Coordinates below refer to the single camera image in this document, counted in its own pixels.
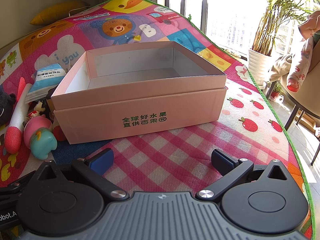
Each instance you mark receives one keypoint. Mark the pink cardboard box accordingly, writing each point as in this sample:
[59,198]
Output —
[138,88]

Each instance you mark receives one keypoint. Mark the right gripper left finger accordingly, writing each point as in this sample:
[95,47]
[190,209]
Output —
[91,171]

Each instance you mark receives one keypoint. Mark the pink and teal pig toy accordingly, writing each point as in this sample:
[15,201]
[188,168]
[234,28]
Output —
[39,138]

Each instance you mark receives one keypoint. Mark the black plush toy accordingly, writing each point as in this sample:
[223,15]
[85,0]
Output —
[7,102]

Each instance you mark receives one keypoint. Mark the small cartoon boy figurine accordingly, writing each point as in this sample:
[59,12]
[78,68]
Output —
[39,109]

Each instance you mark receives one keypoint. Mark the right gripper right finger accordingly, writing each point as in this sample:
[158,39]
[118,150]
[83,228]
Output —
[233,172]

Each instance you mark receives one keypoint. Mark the potted palm plant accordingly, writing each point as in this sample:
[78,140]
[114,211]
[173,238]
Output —
[277,12]

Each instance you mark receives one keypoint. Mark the yellow pillow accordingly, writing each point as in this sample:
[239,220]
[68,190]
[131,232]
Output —
[58,11]

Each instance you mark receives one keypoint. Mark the colourful cartoon play mat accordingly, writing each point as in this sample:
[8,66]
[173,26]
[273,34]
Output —
[173,160]

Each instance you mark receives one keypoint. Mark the white foam rocket toy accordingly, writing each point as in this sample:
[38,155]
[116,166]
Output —
[14,132]

